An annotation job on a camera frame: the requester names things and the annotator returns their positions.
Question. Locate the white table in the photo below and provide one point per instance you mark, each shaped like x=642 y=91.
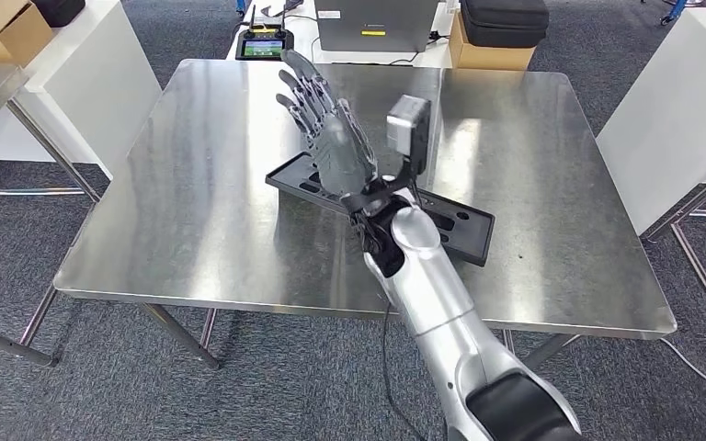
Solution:
x=304 y=36

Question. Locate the black hard case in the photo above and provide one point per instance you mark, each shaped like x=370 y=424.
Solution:
x=505 y=21

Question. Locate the white cabinet panel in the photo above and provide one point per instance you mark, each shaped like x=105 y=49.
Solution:
x=97 y=79
x=676 y=109

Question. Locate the grey laptop case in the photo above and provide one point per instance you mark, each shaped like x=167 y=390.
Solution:
x=377 y=24

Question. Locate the brown cardboard box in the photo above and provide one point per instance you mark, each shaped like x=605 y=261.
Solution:
x=490 y=58
x=0 y=30

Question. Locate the black soft bag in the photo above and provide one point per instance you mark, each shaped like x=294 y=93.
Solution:
x=60 y=11

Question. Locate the black remote controller with screen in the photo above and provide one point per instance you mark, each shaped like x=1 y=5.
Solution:
x=263 y=47

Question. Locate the black plastic plate holder part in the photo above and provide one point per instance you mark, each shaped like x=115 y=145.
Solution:
x=469 y=234

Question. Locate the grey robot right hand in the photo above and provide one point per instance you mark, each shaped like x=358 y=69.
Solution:
x=341 y=152

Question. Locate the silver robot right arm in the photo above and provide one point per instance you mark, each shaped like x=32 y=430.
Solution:
x=432 y=292

